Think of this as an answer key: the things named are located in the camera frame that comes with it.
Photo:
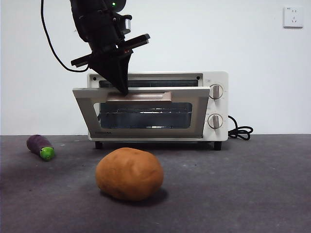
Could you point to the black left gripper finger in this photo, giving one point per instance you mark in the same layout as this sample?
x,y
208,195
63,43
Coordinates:
x,y
109,70
126,65

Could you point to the brown potato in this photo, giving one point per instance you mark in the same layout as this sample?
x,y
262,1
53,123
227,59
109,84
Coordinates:
x,y
128,174

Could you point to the beige oven knob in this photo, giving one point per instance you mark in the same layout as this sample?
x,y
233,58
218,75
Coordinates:
x,y
215,121
216,91

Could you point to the white Toshiba toaster oven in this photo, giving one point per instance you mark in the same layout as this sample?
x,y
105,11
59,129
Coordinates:
x,y
216,106

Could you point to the purple eggplant with green cap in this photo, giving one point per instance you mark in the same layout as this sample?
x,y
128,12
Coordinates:
x,y
36,144

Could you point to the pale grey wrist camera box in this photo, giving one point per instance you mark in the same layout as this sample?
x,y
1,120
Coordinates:
x,y
127,24

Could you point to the white wall socket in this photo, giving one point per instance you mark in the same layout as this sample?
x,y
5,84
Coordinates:
x,y
293,17

